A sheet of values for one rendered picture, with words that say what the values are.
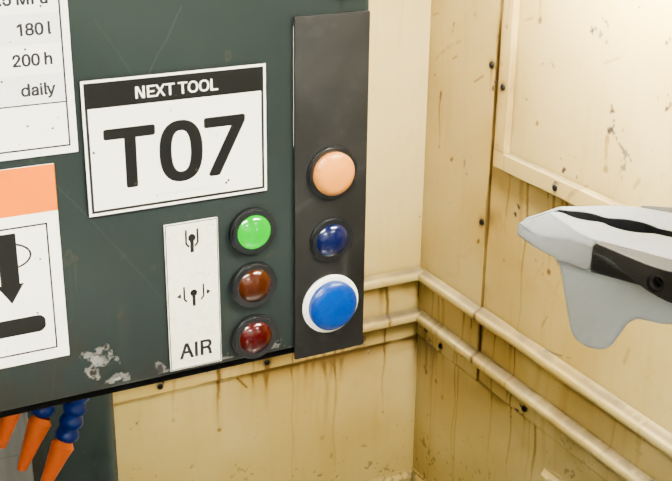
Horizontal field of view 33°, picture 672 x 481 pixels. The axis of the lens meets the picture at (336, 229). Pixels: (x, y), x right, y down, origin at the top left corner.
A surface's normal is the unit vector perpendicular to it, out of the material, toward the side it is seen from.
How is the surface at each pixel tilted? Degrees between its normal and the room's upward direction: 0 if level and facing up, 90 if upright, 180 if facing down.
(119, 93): 90
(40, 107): 90
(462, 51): 90
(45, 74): 90
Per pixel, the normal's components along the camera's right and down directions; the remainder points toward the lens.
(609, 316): -0.58, 0.28
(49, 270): 0.46, 0.33
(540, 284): -0.88, 0.15
